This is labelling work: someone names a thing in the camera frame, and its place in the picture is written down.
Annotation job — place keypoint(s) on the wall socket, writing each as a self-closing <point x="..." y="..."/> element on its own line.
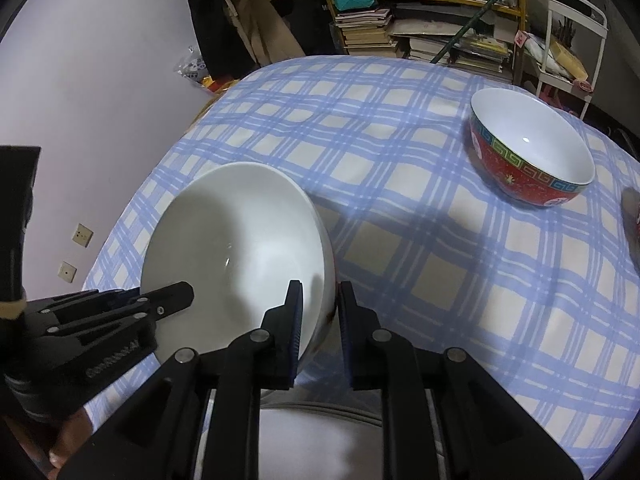
<point x="82" y="235"/>
<point x="66" y="272"/>

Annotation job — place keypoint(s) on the brown envelope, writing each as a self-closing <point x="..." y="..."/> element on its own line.
<point x="567" y="60"/>

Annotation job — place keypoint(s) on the black pole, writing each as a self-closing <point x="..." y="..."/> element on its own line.
<point x="475" y="20"/>

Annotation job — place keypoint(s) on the person's left hand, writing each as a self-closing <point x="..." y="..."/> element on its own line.
<point x="72" y="440"/>

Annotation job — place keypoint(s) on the wooden shelf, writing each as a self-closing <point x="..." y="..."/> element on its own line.
<point x="520" y="10"/>

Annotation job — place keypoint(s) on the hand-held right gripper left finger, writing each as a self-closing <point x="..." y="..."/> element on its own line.
<point x="295" y="330"/>

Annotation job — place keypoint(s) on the stack of old books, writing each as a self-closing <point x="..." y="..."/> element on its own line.
<point x="365" y="30"/>

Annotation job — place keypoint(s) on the yellow red package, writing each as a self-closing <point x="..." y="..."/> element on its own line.
<point x="222" y="85"/>

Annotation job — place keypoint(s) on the blue plaid bed sheet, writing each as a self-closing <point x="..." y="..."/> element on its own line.
<point x="400" y="210"/>

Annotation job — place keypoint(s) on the pile of magazines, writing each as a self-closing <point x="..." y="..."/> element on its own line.
<point x="470" y="52"/>

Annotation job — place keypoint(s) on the white cherry print plate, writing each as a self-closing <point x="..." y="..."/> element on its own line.
<point x="320" y="445"/>

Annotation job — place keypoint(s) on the dark hanging coat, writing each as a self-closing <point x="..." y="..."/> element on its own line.
<point x="215" y="35"/>

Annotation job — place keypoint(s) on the blue white printed bag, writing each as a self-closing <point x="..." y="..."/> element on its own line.
<point x="192" y="65"/>

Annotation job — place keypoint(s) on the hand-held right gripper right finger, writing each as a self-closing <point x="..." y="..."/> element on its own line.
<point x="349" y="330"/>

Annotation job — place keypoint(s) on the beige hanging garment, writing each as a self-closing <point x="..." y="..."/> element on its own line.
<point x="270" y="35"/>

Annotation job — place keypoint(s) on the red patterned bowl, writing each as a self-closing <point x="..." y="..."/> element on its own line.
<point x="530" y="135"/>

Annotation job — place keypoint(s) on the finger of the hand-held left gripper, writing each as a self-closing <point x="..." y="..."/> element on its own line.
<point x="15" y="200"/>
<point x="125" y="305"/>

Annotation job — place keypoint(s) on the white bowl with orange print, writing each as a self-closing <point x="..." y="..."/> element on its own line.
<point x="225" y="230"/>

